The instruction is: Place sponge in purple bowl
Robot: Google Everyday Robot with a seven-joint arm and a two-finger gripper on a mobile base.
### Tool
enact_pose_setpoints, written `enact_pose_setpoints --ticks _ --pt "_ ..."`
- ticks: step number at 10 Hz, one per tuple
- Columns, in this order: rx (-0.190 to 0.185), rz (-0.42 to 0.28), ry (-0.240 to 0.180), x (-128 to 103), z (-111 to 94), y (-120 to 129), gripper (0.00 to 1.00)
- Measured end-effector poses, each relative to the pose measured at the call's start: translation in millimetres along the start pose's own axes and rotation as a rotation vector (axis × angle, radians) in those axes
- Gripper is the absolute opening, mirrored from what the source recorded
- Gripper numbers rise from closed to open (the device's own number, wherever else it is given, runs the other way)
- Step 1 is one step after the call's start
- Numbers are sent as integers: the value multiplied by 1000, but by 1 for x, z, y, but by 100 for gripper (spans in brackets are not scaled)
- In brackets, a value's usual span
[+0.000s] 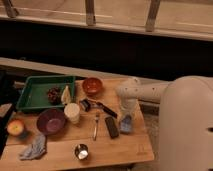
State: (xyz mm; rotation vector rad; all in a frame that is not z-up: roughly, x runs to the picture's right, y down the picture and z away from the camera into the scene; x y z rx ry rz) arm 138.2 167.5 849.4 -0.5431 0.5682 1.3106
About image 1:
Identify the orange bowl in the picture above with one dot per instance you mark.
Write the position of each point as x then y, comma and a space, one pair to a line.
92, 86

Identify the purple bowl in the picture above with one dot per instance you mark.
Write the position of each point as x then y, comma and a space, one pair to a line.
51, 121

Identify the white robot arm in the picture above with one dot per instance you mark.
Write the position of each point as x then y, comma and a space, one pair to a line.
185, 119

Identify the red yellow apple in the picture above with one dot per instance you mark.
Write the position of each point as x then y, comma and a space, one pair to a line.
15, 127

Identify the dark grape bunch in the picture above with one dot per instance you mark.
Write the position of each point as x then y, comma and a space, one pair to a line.
54, 95

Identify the white cup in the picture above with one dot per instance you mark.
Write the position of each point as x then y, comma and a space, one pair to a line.
72, 112

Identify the grey blue cloth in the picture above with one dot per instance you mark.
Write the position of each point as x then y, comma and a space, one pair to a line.
35, 150

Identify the black rectangular block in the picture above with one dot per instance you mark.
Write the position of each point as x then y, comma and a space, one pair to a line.
111, 127

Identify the white wedge in tray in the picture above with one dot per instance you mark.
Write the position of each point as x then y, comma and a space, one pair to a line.
66, 97

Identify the small metal cup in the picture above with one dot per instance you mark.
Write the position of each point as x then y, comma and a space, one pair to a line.
81, 151

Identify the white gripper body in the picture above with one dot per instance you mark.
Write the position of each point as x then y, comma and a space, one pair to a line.
128, 106

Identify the blue sponge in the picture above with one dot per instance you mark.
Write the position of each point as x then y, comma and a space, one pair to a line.
125, 124

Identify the green plastic tray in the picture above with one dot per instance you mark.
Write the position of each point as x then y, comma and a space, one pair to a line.
34, 96

